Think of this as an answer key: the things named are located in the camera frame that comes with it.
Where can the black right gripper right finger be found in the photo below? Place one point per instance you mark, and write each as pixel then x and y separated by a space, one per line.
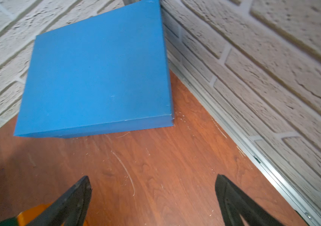
pixel 236 206

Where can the blue shoebox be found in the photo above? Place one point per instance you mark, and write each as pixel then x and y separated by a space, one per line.
pixel 105 74

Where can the green shoebox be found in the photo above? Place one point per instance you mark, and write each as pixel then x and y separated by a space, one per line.
pixel 9 222

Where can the orange shoebox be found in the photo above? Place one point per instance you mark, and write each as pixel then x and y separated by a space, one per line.
pixel 27 216

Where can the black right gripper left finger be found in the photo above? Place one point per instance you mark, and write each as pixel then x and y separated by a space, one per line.
pixel 70 209

